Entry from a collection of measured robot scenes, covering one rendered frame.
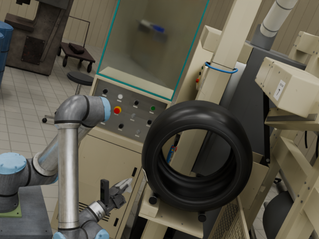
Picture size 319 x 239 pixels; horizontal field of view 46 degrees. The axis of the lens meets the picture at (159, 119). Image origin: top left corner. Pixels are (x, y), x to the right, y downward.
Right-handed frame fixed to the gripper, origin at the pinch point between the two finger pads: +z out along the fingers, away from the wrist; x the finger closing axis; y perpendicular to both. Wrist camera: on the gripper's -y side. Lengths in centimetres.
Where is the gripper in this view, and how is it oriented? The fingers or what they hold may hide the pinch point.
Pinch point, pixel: (129, 179)
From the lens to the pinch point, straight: 192.9
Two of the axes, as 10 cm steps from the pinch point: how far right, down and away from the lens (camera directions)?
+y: 3.8, 8.4, 3.9
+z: 7.1, -5.4, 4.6
